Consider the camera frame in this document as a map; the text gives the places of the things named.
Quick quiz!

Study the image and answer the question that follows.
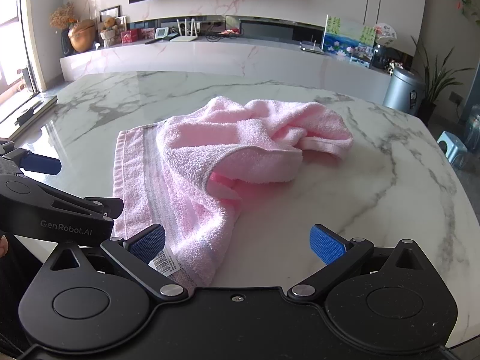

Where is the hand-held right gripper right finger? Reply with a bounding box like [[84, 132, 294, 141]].
[[286, 224, 427, 302]]

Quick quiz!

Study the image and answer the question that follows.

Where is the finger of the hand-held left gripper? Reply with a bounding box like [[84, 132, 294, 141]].
[[45, 187, 125, 220], [0, 140, 62, 176]]

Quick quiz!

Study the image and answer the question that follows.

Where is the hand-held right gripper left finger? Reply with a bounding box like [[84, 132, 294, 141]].
[[40, 224, 189, 302]]

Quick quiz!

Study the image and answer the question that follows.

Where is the pink towel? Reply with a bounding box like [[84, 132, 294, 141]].
[[112, 96, 355, 289]]

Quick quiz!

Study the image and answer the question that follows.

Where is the black floor tool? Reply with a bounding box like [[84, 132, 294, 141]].
[[14, 99, 44, 125]]

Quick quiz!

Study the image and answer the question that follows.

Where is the brown wooden gourd ornament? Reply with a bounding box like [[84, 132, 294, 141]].
[[68, 19, 97, 53]]

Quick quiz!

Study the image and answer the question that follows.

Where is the dried flower bouquet in vase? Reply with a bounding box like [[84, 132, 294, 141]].
[[49, 2, 80, 57]]

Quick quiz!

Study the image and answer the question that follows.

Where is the brown teddy bear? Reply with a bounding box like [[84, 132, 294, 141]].
[[99, 15, 119, 49]]

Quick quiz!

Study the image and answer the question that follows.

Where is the blue plastic stool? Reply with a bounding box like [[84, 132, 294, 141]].
[[436, 131, 470, 168]]

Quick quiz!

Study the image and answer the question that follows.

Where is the silver trash can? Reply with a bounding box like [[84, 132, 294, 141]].
[[382, 66, 427, 116]]

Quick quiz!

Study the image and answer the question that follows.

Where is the white router with antennas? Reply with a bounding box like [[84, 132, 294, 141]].
[[170, 17, 200, 42]]

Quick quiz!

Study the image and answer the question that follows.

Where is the green potted plant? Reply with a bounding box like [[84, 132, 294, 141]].
[[410, 35, 475, 127]]

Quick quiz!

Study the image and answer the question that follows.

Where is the dark glass tank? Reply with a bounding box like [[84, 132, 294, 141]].
[[370, 43, 414, 74]]

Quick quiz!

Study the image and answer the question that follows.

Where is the black router with antennas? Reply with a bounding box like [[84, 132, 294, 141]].
[[299, 39, 325, 55]]

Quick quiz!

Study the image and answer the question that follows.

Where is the blue lotus painting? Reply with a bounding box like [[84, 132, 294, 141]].
[[323, 14, 377, 69]]

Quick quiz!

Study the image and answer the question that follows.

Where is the round paper fan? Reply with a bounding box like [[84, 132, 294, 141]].
[[373, 23, 398, 46]]

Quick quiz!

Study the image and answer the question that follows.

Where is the black picture frame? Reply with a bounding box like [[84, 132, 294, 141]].
[[99, 5, 122, 31]]

